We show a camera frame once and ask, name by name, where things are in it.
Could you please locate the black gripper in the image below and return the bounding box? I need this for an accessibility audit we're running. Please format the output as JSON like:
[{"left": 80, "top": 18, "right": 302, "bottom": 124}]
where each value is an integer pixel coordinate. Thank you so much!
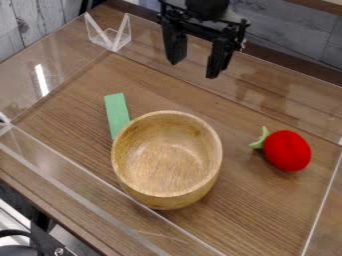
[{"left": 159, "top": 0, "right": 249, "bottom": 79}]

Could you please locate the green flat stick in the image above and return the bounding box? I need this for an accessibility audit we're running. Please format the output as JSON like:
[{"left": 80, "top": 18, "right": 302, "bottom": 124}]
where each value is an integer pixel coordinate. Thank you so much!
[{"left": 104, "top": 93, "right": 131, "bottom": 138}]

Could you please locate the brown wooden bowl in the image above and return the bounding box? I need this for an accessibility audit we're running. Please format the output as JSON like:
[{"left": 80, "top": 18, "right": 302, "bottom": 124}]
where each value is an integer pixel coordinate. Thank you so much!
[{"left": 111, "top": 110, "right": 223, "bottom": 210}]

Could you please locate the red toy strawberry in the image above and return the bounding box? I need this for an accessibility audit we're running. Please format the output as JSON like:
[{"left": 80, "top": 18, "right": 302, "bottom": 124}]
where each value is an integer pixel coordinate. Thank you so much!
[{"left": 248, "top": 126, "right": 312, "bottom": 172}]

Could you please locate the black metal stand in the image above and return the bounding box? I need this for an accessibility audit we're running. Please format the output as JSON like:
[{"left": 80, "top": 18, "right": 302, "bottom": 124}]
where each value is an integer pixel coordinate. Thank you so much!
[{"left": 29, "top": 212, "right": 77, "bottom": 256}]

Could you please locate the clear acrylic corner bracket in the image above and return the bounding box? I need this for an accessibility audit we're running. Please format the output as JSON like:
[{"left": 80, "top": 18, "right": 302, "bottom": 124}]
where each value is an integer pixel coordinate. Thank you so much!
[{"left": 84, "top": 12, "right": 131, "bottom": 52}]

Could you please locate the black cable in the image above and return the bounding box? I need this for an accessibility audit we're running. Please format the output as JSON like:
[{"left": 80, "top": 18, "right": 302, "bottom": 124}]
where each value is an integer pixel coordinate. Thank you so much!
[{"left": 0, "top": 229, "right": 38, "bottom": 256}]

